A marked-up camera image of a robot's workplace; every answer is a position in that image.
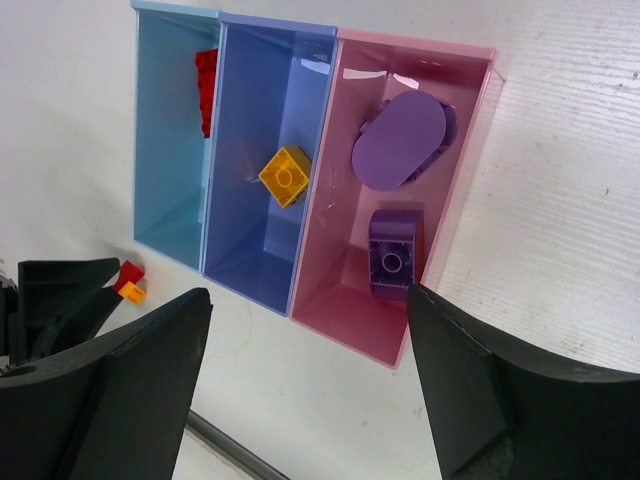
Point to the light blue container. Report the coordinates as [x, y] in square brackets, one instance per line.
[170, 148]

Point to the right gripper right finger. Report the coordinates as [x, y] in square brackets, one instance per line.
[502, 408]

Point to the small red lego piece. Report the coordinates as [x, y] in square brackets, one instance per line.
[129, 272]

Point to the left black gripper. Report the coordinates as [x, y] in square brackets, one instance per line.
[57, 305]

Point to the pink container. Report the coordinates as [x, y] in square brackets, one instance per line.
[332, 294]

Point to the small purple lego brick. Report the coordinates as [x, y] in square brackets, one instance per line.
[395, 252]

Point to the orange lego piece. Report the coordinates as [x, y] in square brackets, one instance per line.
[132, 293]

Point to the aluminium rail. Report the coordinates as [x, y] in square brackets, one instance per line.
[231, 450]

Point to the purple lego piece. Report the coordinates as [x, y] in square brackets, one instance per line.
[410, 132]

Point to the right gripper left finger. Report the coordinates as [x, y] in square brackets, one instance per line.
[113, 407]

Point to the yellow lego piece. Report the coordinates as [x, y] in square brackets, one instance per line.
[287, 175]

